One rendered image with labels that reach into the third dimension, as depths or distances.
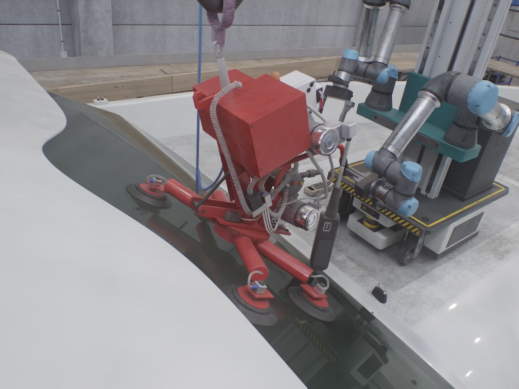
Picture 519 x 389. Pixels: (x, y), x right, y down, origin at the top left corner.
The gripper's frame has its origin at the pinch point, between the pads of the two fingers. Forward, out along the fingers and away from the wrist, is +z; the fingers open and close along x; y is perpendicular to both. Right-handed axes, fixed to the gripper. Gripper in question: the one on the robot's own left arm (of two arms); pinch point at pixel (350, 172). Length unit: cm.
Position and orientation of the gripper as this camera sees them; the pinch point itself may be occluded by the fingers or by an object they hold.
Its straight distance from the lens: 183.1
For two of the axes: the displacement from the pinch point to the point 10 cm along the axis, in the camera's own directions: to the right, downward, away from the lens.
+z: -6.1, -4.7, 6.3
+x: -7.8, 4.7, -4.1
